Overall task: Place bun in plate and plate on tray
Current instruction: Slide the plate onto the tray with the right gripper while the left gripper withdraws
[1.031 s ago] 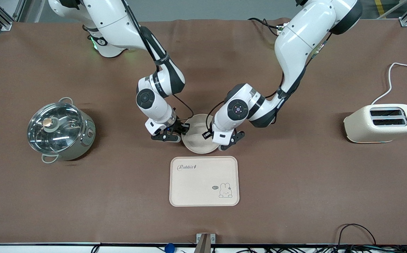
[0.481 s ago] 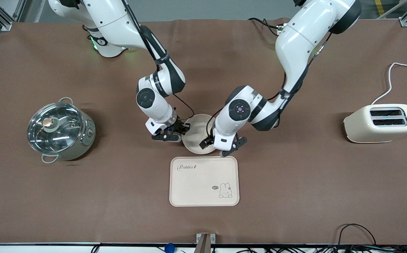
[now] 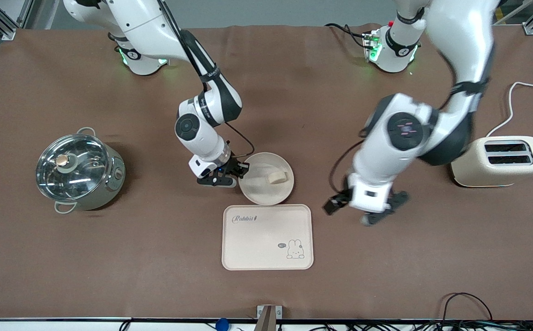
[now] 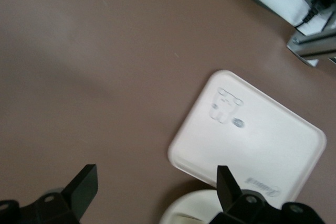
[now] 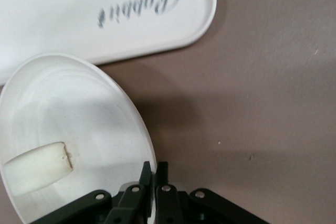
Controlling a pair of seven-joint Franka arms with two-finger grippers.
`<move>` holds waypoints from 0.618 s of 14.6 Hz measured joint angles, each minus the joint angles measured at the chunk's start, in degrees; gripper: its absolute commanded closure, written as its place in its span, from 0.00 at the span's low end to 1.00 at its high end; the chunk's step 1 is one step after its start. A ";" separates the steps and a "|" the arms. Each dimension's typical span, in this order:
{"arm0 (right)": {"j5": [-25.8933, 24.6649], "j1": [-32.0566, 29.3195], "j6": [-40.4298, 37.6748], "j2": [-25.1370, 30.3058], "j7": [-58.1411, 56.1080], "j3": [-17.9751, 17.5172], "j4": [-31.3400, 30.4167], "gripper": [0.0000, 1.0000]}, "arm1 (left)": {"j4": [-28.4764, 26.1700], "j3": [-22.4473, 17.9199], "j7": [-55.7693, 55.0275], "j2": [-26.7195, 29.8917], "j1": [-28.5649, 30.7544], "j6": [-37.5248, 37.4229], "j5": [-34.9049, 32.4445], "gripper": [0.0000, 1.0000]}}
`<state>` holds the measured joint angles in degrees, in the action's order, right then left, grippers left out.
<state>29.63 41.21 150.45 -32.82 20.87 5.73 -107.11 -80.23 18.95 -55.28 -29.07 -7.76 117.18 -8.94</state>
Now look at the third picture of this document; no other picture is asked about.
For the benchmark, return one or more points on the round cream plate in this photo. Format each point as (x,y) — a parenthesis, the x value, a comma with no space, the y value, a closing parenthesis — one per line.
(259,188)

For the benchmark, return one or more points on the small white bun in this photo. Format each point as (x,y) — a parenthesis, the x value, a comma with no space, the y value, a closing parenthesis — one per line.
(277,178)

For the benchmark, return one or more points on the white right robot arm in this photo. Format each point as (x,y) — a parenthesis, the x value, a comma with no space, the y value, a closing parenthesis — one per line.
(202,133)

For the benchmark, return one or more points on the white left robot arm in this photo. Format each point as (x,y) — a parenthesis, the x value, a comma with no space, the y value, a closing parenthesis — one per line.
(404,133)

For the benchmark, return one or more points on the cream rabbit print tray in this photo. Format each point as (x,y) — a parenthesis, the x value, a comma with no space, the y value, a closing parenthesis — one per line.
(261,239)

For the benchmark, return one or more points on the brown table cloth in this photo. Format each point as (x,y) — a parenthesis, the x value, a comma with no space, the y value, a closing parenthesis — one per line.
(266,92)

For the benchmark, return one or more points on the pale green electric pot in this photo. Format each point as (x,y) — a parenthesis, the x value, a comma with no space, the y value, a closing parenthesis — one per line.
(114,184)

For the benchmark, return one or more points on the cream two-slot toaster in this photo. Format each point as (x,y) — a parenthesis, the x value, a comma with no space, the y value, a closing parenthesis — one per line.
(487,172)

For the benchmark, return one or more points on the glass pot lid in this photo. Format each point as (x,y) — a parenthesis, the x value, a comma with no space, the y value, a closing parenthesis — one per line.
(71,168)

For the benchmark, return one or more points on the small blue round object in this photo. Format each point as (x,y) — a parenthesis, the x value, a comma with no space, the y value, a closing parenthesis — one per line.
(221,324)

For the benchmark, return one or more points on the grey metal camera bracket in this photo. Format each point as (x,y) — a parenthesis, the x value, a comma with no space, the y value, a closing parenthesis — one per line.
(269,317)

